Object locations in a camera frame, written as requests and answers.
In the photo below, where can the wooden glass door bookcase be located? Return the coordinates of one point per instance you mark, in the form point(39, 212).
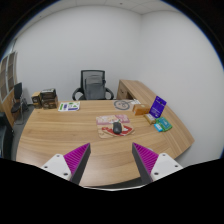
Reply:
point(8, 79)

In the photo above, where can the green packet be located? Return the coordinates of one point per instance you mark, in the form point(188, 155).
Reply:
point(163, 122)

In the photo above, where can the blue small packet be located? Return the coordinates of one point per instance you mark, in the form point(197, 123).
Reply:
point(158, 127)

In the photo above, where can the cartoon printed mouse pad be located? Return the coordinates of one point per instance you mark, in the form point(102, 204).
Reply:
point(105, 125)

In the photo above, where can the black folding chair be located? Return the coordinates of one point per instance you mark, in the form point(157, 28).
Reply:
point(19, 103)

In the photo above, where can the dark brown cardboard box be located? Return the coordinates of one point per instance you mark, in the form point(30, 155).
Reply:
point(49, 99)

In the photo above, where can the purple standing card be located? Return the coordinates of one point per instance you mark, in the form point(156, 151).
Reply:
point(157, 107)

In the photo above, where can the yellow small box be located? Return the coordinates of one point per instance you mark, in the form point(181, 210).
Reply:
point(150, 118)

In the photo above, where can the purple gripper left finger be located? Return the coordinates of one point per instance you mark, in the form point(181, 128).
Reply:
point(70, 166)

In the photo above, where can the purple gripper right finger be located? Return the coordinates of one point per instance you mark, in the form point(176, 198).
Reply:
point(153, 166)

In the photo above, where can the black computer mouse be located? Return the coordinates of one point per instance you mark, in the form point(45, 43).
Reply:
point(117, 128)

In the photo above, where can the wooden side cabinet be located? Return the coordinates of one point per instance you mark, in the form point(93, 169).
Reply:
point(131, 89)

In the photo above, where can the small brown cardboard box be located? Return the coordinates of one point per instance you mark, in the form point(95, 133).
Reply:
point(36, 99)

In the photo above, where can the white green printed leaflet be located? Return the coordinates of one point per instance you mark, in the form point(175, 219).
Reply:
point(69, 106)

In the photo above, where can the black mesh office chair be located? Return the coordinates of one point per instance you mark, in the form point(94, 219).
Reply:
point(92, 86)

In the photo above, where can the orange cardboard box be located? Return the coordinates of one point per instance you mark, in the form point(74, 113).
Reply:
point(141, 109)

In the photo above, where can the round grey coaster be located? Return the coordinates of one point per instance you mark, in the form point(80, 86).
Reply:
point(121, 105)

